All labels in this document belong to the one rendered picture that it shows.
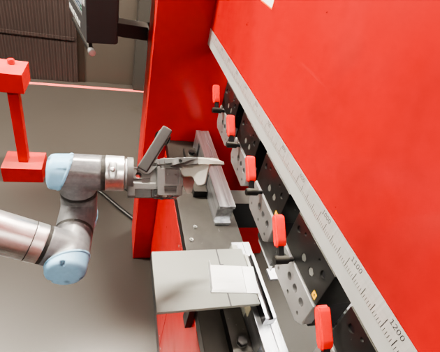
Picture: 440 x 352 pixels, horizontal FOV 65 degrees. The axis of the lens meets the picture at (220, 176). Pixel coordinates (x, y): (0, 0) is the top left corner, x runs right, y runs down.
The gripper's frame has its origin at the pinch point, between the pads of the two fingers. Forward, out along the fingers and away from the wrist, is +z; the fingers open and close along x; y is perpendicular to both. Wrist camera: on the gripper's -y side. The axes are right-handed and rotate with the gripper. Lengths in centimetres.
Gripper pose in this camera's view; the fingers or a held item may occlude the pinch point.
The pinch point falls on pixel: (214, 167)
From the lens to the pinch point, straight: 80.6
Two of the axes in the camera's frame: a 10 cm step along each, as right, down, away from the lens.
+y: 0.3, 9.8, -1.9
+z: 9.5, 0.3, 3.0
